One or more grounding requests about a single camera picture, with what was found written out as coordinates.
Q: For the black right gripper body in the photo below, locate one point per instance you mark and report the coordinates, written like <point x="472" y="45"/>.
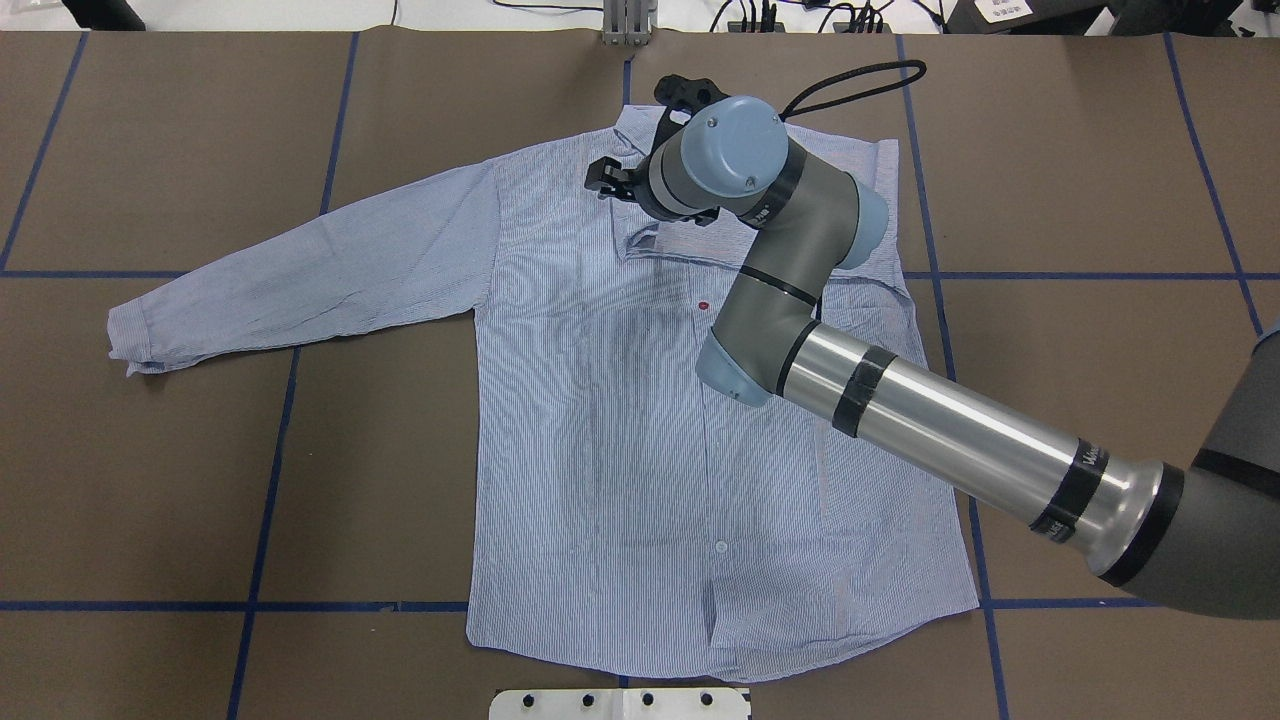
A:
<point x="634" y="186"/>

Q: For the light blue striped shirt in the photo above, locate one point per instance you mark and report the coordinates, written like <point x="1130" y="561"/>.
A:
<point x="629" y="518"/>

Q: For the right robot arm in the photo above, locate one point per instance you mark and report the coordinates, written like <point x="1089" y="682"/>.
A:
<point x="1202" y="539"/>

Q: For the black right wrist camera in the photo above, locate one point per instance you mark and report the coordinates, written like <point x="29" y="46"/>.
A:
<point x="686" y="95"/>

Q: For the aluminium frame post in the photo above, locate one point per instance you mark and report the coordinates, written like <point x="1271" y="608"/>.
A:
<point x="628" y="23"/>

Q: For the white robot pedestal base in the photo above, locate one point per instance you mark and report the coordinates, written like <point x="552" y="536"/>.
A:
<point x="624" y="703"/>

